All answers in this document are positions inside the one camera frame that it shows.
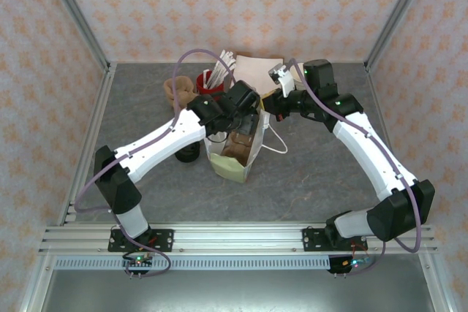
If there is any brown pulp cup carrier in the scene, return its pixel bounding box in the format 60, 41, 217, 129
163, 77, 195, 107
221, 132, 255, 162

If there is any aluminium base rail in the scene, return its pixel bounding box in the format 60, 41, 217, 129
38, 222, 439, 254

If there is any aluminium frame post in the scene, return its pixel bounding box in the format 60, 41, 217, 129
38, 0, 111, 72
365, 0, 434, 71

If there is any grey slotted cable duct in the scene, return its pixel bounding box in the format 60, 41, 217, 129
53, 256, 332, 271

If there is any green floral paper gift bag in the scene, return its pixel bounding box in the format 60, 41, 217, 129
203, 105, 288, 184

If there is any small circuit board with LEDs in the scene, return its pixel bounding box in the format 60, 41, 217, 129
327, 253, 374, 276
122, 253, 154, 276

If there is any white paper-wrapped straw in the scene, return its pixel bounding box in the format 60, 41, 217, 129
208, 52, 233, 88
210, 61, 237, 89
206, 48, 228, 88

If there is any aluminium table edge rail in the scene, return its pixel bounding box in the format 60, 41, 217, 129
58, 63, 118, 226
365, 63, 418, 224

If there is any brushed metal shelf panel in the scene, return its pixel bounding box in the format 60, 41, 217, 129
36, 270, 439, 312

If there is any stack of white napkins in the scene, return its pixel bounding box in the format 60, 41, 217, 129
235, 55, 285, 96

